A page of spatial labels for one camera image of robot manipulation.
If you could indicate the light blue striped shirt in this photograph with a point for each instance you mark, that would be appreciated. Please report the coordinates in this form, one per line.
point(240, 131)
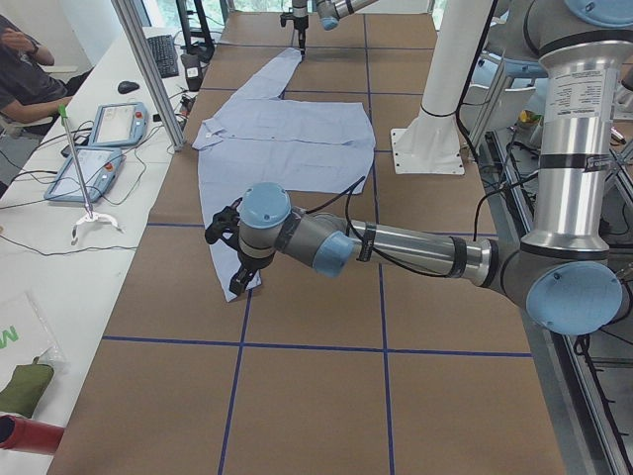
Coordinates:
point(259, 147)

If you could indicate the black keyboard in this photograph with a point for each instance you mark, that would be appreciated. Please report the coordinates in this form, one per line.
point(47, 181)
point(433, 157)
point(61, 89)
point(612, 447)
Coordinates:
point(164, 54)

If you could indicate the black computer mouse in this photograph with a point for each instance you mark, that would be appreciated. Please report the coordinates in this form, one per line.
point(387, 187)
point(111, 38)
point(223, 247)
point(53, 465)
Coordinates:
point(127, 87)

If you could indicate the red cylinder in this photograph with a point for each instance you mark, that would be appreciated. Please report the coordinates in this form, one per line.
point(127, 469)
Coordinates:
point(25, 435)

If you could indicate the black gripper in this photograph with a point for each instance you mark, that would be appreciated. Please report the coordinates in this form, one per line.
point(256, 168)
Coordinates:
point(299, 22)
point(248, 264)

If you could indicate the upper teach pendant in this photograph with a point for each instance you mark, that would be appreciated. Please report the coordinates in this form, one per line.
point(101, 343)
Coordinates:
point(119, 125)

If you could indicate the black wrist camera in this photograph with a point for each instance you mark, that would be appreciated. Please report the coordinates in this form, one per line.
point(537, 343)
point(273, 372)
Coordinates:
point(225, 226)

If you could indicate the aluminium frame post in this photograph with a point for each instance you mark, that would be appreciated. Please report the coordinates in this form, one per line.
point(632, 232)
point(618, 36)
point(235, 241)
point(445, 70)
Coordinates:
point(130, 21)

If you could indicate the black labelled box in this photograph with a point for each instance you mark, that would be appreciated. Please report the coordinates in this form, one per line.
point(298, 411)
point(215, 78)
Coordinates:
point(193, 71)

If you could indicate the seated person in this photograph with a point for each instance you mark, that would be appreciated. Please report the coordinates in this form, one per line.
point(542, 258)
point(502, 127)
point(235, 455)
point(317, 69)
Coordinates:
point(28, 93)

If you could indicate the teach pendant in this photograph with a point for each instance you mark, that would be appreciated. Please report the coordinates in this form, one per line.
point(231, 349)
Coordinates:
point(119, 125)
point(99, 167)

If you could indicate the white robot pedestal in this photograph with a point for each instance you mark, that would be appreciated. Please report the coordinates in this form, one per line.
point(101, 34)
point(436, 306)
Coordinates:
point(430, 144)

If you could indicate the lower teach pendant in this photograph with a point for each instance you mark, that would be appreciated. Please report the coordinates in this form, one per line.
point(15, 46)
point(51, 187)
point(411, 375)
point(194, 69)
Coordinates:
point(99, 167)

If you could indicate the green pouch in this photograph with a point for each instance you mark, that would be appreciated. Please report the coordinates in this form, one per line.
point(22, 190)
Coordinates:
point(25, 389)

